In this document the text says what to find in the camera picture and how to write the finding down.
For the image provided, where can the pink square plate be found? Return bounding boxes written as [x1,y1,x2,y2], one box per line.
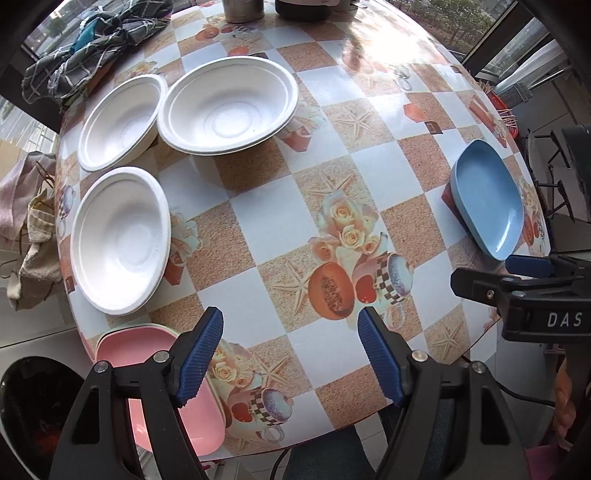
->
[95,324,225,456]

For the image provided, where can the operator hand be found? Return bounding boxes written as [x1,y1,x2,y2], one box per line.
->
[553,359,576,451]

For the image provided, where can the dark plaid cloth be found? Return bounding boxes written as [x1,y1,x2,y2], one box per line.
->
[21,0,173,107]

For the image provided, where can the beige pink towels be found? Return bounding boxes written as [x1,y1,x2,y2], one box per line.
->
[1,151,62,311]

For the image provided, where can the red toothpick basket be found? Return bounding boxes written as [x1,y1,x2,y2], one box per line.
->
[478,80,519,151]

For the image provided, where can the metal cup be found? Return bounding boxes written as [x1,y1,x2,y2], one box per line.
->
[222,0,264,24]

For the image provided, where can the white paper bowl front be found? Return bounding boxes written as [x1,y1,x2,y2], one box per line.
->
[70,167,171,316]

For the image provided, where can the black metal rack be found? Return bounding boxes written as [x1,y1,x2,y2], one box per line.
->
[527,130,575,222]

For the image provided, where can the blue square plate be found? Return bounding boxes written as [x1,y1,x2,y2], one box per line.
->
[451,139,524,262]

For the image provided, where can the dark floral mug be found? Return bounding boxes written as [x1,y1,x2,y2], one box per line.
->
[274,0,341,23]

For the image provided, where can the white paper bowl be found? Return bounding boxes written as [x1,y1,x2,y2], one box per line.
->
[70,167,171,316]
[157,56,300,157]
[77,74,168,173]

